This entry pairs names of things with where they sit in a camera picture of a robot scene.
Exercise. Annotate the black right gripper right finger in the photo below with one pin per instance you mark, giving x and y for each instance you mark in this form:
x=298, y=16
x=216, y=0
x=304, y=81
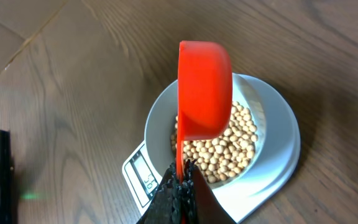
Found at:
x=208, y=209

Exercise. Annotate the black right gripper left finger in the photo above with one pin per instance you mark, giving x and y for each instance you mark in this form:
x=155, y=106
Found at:
x=165, y=207

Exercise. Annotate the red measuring scoop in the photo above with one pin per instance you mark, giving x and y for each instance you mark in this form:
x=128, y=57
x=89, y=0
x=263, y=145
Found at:
x=204, y=95

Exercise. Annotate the soybeans in bowl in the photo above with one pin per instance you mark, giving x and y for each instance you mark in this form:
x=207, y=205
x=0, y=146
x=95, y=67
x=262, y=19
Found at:
x=229, y=154

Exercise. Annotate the grey round bowl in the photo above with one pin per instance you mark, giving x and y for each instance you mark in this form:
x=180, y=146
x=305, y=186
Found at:
x=161, y=119

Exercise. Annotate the white digital kitchen scale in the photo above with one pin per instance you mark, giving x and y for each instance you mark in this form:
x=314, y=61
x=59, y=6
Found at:
x=274, y=167

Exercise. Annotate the brown cardboard box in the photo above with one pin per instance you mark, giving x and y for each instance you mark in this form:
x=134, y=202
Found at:
x=19, y=21

